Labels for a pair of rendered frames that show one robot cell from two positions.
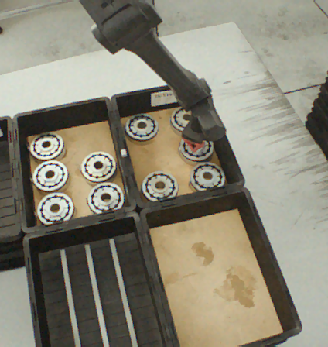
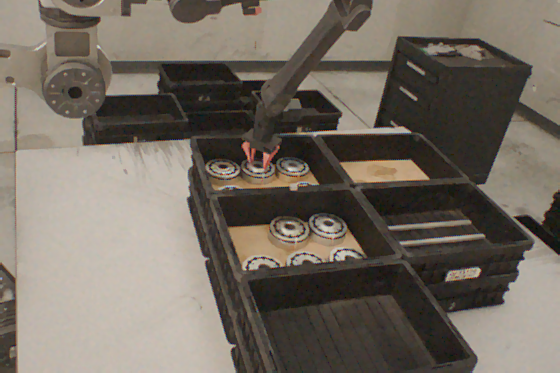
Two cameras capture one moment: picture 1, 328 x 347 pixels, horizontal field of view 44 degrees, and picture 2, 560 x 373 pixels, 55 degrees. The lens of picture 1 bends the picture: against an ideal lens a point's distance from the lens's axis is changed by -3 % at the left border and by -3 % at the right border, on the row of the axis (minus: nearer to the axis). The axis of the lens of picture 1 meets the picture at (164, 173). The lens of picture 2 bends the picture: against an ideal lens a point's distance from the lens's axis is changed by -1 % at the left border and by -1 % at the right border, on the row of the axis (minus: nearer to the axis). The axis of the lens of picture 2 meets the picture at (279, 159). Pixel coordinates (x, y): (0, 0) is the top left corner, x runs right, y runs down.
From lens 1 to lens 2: 156 cm
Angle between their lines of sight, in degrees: 68
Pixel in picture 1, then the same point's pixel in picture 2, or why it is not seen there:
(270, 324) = (405, 163)
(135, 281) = (398, 221)
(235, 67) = (103, 162)
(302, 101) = not seen: hidden behind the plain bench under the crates
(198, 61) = (83, 186)
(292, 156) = not seen: hidden behind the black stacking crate
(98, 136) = (238, 236)
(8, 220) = (366, 313)
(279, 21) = not seen: outside the picture
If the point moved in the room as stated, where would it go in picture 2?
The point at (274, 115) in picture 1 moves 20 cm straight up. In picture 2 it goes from (179, 152) to (182, 102)
